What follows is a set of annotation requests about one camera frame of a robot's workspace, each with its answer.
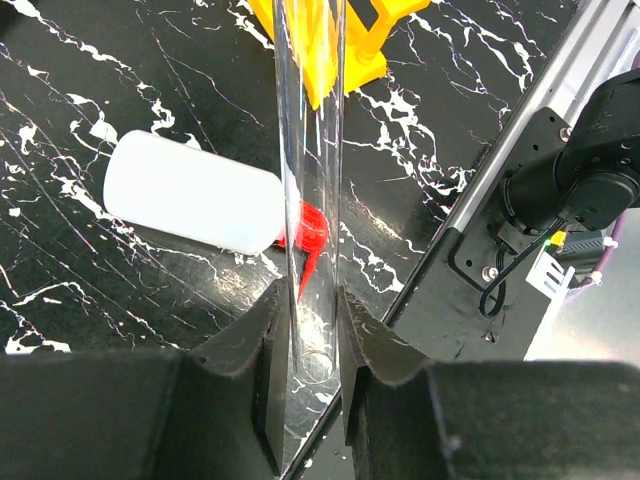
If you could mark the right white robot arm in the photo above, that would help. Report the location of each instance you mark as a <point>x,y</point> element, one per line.
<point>594,178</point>

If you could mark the yellow test tube rack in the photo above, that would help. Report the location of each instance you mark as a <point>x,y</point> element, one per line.
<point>345,45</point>

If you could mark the white wash bottle red cap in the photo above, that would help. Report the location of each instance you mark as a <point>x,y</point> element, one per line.
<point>170,187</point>

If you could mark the glass test tube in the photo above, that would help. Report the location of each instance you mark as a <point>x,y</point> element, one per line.
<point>311,146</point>

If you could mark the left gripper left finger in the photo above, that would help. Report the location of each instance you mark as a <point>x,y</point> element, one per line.
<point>214,412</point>

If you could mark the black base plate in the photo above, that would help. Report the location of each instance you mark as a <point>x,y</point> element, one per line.
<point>438,308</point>

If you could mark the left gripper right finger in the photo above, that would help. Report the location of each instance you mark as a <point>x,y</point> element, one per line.
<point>409,417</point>

